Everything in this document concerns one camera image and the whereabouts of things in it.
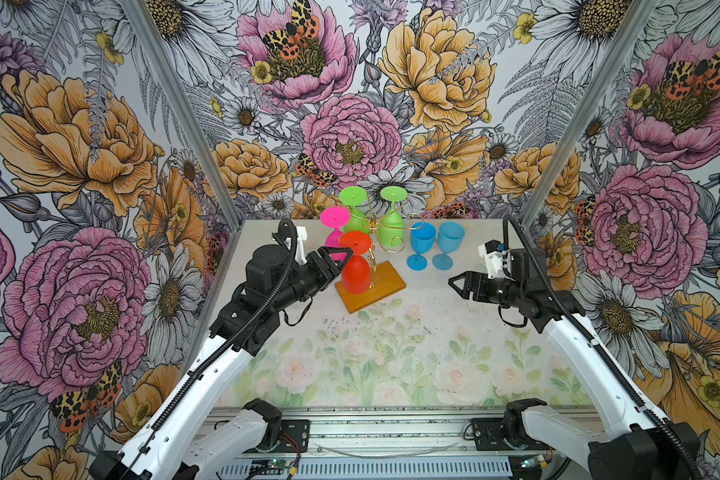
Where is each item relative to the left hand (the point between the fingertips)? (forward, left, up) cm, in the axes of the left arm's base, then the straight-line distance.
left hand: (349, 266), depth 66 cm
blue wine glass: (+25, -22, -19) cm, 38 cm away
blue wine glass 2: (+25, -31, -18) cm, 44 cm away
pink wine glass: (+16, +4, 0) cm, 16 cm away
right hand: (+1, -28, -13) cm, 31 cm away
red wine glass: (+5, -1, -9) cm, 10 cm away
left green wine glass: (+24, -1, 0) cm, 24 cm away
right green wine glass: (+21, -11, -10) cm, 26 cm away
